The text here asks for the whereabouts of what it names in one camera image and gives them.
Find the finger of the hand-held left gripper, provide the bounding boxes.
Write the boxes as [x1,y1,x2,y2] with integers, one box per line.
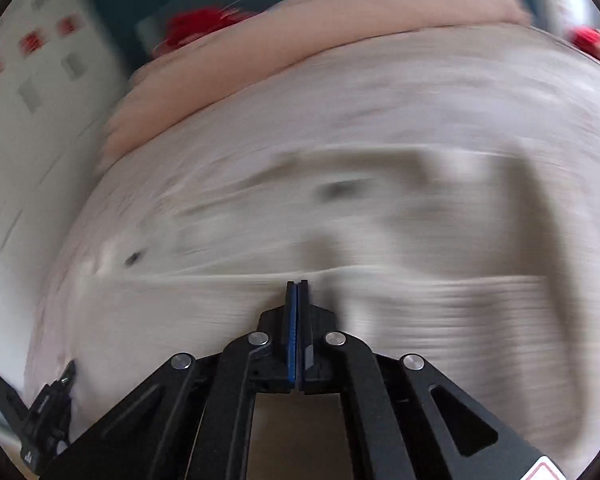
[0,369,32,433]
[55,359,78,395]

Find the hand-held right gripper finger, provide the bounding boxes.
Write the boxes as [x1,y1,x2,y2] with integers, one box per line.
[42,280,299,480]
[298,280,568,480]

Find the pale grey small garment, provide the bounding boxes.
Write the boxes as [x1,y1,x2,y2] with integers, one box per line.
[95,150,581,391]

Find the pale bed sheet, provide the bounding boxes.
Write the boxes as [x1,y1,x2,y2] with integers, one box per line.
[25,22,600,461]

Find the pink blanket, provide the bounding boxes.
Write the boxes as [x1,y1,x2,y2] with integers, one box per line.
[97,0,533,171]

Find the red fluffy thing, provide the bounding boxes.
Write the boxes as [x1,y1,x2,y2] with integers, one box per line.
[567,25,600,58]
[152,5,253,56]

